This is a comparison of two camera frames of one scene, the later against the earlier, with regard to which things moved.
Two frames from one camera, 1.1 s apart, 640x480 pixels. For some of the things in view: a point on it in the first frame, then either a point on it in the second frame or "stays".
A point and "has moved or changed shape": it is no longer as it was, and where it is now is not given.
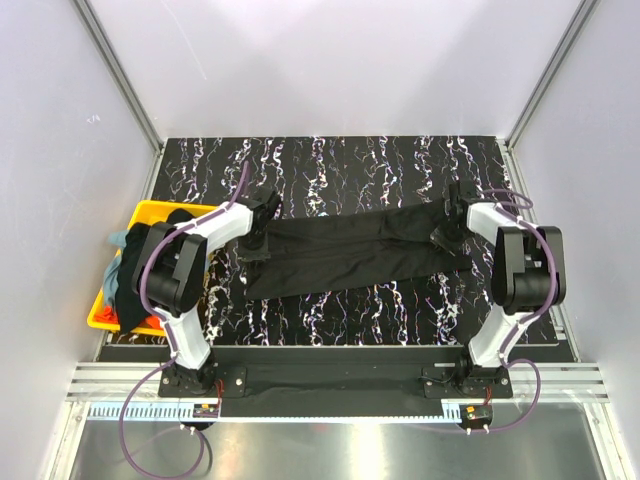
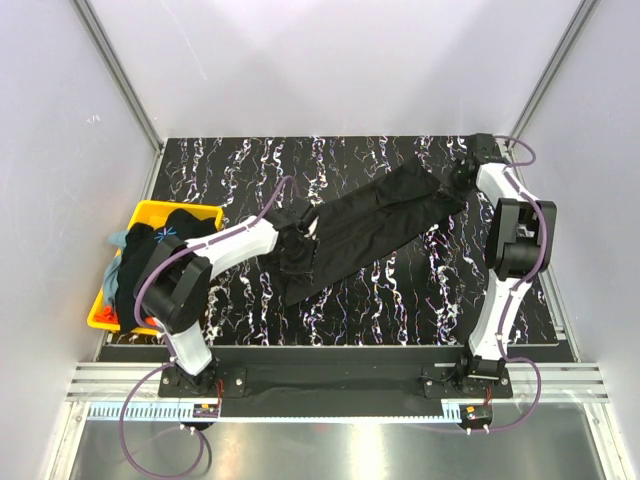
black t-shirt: [348, 248] has moved or changed shape
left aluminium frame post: [121, 73] stays
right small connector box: [476, 413] stays
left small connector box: [202, 410] stays
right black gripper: [439, 239] to [448, 192]
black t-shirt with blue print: [128, 306] stays
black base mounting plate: [336, 381] stays
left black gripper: [259, 254] to [305, 266]
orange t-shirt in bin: [110, 316] stays
